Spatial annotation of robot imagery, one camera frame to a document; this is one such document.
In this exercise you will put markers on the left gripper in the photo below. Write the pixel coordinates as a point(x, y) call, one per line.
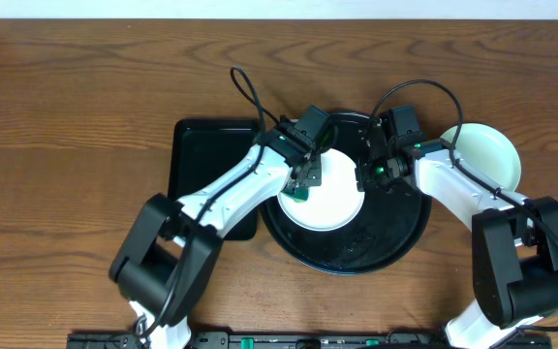
point(309, 173)

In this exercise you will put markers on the black round tray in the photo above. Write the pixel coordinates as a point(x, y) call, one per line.
point(388, 225)

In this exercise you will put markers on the mint plate bottom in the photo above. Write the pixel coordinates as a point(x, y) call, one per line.
point(487, 150)

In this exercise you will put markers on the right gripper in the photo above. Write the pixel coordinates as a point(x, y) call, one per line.
point(362, 177)

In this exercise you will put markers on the green scrubbing sponge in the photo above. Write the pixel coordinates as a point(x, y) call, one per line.
point(299, 195)

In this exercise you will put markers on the black rectangular water tray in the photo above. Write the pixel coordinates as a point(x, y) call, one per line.
point(204, 149)

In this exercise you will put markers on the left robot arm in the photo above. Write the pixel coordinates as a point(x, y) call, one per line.
point(165, 262)

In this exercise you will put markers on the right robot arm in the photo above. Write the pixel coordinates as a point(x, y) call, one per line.
point(514, 238)

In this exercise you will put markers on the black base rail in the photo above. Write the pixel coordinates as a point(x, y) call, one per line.
point(221, 340)

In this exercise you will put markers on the white plate top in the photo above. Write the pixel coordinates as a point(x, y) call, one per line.
point(331, 205)

